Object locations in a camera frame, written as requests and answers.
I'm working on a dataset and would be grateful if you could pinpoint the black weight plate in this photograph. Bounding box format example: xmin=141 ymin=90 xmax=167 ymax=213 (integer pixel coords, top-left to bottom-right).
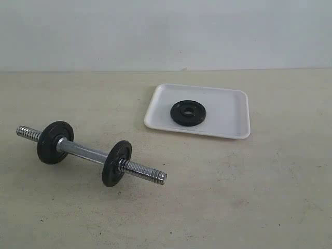
xmin=37 ymin=121 xmax=74 ymax=164
xmin=170 ymin=100 xmax=206 ymax=127
xmin=102 ymin=140 xmax=132 ymax=187

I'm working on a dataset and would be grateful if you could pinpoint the chrome threaded dumbbell bar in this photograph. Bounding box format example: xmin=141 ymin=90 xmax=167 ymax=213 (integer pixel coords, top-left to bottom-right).
xmin=16 ymin=126 xmax=167 ymax=185

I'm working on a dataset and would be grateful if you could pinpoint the white plastic tray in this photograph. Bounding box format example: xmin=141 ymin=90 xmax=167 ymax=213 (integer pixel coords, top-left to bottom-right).
xmin=144 ymin=84 xmax=251 ymax=140

